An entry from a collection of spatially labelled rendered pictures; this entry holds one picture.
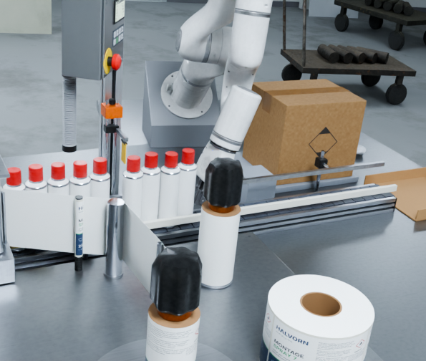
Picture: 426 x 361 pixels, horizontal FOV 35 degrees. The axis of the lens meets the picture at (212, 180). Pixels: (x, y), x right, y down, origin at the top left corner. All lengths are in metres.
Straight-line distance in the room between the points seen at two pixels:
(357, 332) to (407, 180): 1.23
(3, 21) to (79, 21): 5.95
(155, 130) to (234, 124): 0.70
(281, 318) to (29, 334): 0.50
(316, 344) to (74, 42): 0.84
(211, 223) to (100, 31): 0.49
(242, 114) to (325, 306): 0.59
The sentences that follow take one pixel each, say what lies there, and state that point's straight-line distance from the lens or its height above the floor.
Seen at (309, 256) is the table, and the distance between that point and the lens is 1.83.
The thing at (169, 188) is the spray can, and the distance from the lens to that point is 1.71.
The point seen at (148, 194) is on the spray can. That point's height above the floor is 0.98.
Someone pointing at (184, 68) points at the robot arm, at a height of 1.15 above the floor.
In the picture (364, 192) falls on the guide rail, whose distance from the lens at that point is 2.06.
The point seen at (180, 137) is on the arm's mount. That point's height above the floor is 0.87.
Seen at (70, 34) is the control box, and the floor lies 1.38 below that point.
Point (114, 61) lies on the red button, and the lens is 1.56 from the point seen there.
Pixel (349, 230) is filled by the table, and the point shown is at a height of 0.83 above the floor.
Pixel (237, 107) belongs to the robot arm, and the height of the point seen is 1.21.
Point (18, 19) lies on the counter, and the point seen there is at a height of 0.14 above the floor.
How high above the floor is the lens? 1.75
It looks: 25 degrees down
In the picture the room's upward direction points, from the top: 6 degrees clockwise
